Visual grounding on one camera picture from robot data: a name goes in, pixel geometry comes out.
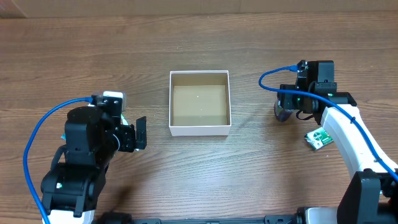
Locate left blue cable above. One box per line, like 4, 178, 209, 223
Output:
22, 96, 94, 224

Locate green toothbrush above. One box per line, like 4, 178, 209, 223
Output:
121, 115, 128, 125

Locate green soap box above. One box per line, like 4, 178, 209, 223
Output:
304, 127, 333, 151

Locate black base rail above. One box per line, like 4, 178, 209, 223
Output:
96, 206, 340, 224

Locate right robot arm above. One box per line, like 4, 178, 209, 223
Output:
274, 60, 397, 223

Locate white cardboard box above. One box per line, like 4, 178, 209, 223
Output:
169, 70, 232, 137

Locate clear foam pump bottle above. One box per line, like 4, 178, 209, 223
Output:
274, 100, 294, 122

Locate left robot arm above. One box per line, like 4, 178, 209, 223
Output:
40, 106, 147, 218

